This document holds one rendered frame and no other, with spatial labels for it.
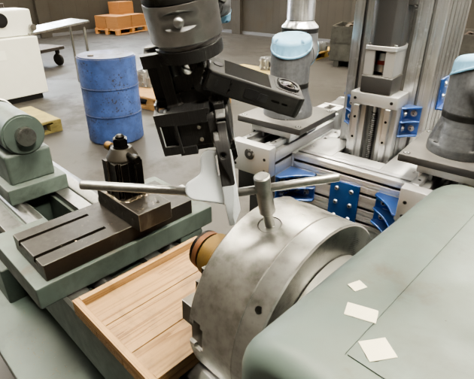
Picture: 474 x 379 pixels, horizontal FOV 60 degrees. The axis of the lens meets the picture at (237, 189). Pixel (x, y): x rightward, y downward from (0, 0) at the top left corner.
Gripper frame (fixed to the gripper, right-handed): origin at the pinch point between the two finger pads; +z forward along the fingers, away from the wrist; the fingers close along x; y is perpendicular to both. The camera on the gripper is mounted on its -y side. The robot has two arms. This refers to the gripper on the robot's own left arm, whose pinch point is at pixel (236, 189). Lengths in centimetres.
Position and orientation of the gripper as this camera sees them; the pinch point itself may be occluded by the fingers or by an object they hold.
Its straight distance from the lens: 55.0
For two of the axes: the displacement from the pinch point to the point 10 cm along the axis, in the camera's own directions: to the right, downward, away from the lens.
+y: -9.9, 1.4, 0.7
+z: 1.5, 7.9, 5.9
